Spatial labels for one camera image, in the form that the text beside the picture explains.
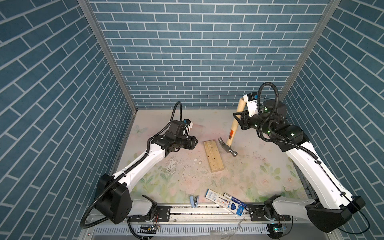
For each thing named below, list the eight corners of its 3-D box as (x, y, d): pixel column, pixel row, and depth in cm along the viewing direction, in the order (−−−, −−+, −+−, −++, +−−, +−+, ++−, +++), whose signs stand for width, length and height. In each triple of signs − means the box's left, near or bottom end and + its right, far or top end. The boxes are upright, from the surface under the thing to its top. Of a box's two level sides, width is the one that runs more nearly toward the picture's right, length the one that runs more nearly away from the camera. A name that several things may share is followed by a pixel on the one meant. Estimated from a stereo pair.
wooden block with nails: (210, 172, 89) (211, 169, 86) (203, 144, 102) (203, 141, 99) (223, 170, 90) (223, 167, 87) (214, 142, 103) (215, 139, 100)
